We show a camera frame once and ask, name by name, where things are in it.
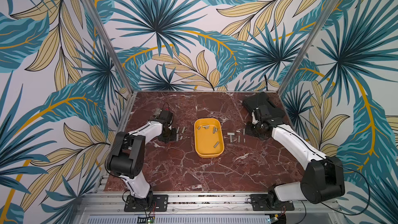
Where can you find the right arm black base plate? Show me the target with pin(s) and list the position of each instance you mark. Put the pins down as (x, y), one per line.
(261, 203)

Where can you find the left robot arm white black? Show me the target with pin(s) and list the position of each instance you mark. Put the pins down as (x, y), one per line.
(126, 157)

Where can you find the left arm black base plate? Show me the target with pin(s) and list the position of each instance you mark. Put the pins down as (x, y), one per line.
(157, 203)

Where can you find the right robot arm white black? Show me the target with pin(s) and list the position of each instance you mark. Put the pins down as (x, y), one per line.
(323, 177)

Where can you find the yellow plastic storage tray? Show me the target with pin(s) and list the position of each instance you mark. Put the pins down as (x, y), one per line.
(205, 141)

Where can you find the aluminium front rail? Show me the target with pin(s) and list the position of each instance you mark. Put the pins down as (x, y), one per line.
(202, 208)

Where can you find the aluminium frame post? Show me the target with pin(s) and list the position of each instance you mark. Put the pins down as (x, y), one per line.
(93, 14)
(329, 7)

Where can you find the black tool case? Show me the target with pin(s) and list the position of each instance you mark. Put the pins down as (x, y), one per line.
(264, 102)

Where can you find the silver socket pile in tray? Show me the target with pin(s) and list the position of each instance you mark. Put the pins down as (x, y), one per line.
(210, 128)

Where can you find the aluminium frame post right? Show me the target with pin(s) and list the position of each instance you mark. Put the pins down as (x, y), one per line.
(329, 7)

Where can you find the steel valve with red handwheel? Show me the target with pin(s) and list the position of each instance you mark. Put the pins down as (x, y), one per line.
(160, 113)

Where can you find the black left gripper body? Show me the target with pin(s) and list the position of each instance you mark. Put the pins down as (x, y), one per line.
(170, 135)

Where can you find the aluminium frame post left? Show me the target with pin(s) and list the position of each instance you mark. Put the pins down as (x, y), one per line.
(93, 14)

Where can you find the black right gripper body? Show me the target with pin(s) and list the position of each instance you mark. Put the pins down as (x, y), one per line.
(259, 129)

